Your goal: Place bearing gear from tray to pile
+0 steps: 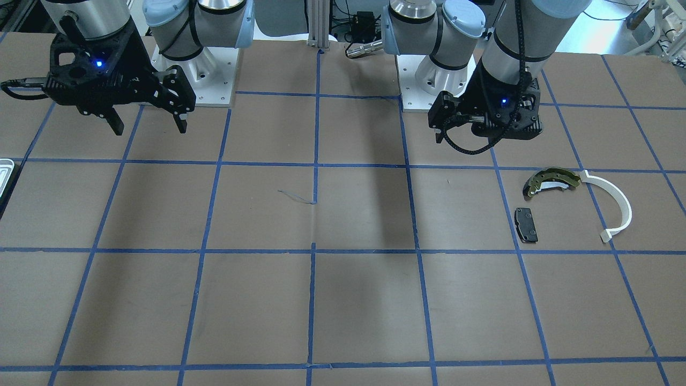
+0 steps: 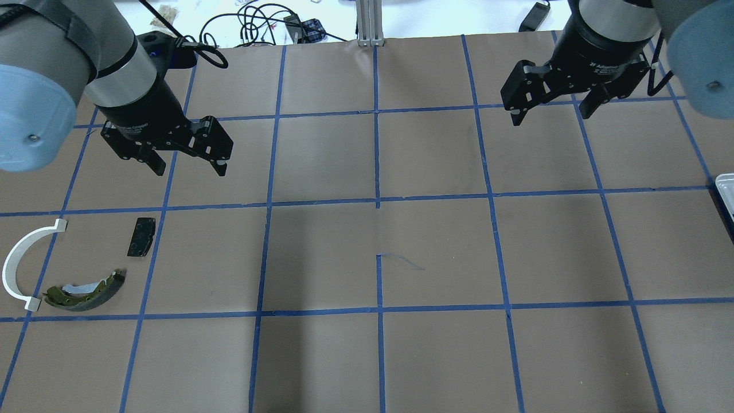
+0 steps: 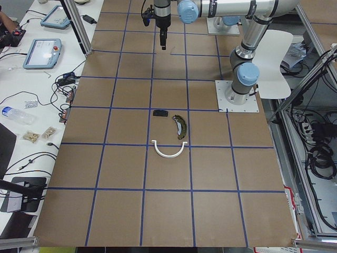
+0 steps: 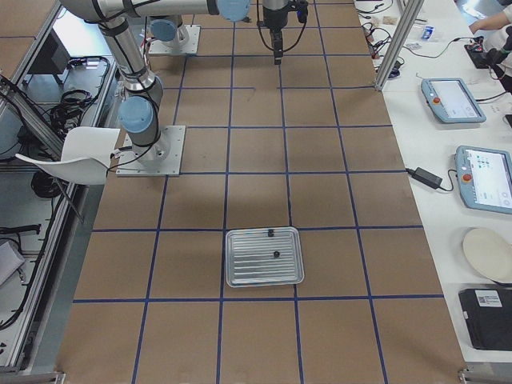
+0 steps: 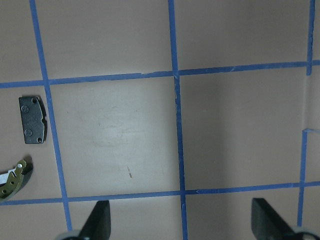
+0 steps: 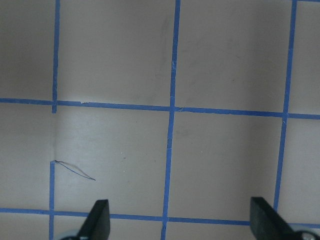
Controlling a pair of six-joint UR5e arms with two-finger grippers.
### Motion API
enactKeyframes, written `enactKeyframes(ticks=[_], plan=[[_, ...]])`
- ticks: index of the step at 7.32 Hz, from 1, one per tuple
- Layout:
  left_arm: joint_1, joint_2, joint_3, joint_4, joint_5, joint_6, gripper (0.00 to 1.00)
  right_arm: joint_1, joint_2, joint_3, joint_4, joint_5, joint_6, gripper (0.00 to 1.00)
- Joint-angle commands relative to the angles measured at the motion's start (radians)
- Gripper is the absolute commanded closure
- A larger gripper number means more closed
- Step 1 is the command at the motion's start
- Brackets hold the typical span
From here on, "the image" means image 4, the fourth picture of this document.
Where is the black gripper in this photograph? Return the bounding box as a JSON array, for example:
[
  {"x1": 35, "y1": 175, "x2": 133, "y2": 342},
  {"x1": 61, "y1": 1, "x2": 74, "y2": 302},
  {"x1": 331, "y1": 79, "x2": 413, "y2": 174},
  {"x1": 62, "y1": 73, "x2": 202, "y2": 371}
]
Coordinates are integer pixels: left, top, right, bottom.
[{"x1": 270, "y1": 29, "x2": 283, "y2": 65}]

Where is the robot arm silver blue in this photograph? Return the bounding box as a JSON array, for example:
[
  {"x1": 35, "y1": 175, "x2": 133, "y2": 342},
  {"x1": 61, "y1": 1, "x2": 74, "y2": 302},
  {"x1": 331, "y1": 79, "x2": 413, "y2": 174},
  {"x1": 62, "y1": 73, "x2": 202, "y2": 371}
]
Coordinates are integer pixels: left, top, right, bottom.
[
  {"x1": 61, "y1": 1, "x2": 249, "y2": 160},
  {"x1": 216, "y1": 0, "x2": 296, "y2": 66}
]

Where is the silver ribbed metal tray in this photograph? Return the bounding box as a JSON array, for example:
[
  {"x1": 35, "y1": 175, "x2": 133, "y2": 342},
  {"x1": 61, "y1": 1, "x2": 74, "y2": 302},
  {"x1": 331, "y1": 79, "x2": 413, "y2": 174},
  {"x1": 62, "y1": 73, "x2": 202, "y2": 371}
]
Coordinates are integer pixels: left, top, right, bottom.
[{"x1": 225, "y1": 226, "x2": 305, "y2": 288}]

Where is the blue teach pendant far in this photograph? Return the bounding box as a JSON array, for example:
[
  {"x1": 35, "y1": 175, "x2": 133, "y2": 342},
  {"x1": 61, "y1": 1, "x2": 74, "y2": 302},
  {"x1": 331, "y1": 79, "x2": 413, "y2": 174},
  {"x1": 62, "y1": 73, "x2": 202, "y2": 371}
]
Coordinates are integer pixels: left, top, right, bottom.
[{"x1": 421, "y1": 78, "x2": 486, "y2": 124}]

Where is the blue teach pendant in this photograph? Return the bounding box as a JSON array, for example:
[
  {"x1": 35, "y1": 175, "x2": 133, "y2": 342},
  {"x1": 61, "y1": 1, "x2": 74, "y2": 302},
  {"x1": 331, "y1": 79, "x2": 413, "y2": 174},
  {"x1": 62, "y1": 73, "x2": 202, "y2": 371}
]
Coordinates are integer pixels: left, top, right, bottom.
[
  {"x1": 454, "y1": 146, "x2": 511, "y2": 214},
  {"x1": 421, "y1": 78, "x2": 486, "y2": 124}
]

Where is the black power adapter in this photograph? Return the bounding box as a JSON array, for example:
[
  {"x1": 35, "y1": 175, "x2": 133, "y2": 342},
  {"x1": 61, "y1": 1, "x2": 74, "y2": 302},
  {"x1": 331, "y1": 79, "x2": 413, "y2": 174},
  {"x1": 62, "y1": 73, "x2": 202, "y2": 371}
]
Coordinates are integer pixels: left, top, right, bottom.
[{"x1": 406, "y1": 167, "x2": 442, "y2": 190}]

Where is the white plastic chair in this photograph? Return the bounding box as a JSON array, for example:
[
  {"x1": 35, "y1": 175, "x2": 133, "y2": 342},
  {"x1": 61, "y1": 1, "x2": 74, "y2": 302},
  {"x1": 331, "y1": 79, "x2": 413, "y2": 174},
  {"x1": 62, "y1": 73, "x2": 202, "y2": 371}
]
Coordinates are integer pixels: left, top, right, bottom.
[{"x1": 15, "y1": 126, "x2": 120, "y2": 186}]

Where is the person in white shirt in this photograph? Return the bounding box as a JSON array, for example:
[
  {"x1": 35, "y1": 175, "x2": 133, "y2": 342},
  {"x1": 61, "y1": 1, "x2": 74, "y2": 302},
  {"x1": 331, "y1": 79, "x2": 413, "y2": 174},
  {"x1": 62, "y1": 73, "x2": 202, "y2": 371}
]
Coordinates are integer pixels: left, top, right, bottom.
[{"x1": 469, "y1": 6, "x2": 511, "y2": 91}]

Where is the blue teach pendant near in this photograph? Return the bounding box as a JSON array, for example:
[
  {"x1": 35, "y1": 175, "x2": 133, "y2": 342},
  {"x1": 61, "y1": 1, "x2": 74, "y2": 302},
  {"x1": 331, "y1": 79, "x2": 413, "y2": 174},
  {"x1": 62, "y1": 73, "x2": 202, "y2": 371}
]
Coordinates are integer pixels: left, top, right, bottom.
[{"x1": 454, "y1": 146, "x2": 511, "y2": 214}]

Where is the white round plate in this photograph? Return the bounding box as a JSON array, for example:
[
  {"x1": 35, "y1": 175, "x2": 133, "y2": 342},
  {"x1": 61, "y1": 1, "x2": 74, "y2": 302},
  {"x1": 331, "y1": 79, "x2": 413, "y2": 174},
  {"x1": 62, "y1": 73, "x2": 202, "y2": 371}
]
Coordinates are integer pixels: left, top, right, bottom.
[{"x1": 462, "y1": 228, "x2": 511, "y2": 284}]

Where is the black laptop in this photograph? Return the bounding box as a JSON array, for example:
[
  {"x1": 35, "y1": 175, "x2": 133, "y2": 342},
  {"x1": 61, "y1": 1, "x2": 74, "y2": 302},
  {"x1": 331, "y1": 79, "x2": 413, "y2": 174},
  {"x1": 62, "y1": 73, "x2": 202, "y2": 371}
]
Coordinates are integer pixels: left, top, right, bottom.
[{"x1": 458, "y1": 289, "x2": 511, "y2": 351}]

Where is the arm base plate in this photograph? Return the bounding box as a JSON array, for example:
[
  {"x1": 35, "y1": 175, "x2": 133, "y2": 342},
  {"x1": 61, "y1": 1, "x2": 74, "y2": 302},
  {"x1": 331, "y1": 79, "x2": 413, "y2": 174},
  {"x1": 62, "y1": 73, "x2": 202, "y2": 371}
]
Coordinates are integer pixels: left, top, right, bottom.
[
  {"x1": 116, "y1": 126, "x2": 186, "y2": 177},
  {"x1": 149, "y1": 19, "x2": 201, "y2": 56}
]

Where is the aluminium frame post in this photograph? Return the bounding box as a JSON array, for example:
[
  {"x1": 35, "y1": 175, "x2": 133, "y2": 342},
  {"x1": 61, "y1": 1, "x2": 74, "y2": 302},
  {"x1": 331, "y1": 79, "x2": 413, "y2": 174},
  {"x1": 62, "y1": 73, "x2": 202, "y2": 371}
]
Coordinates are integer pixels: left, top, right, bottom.
[{"x1": 374, "y1": 0, "x2": 424, "y2": 91}]

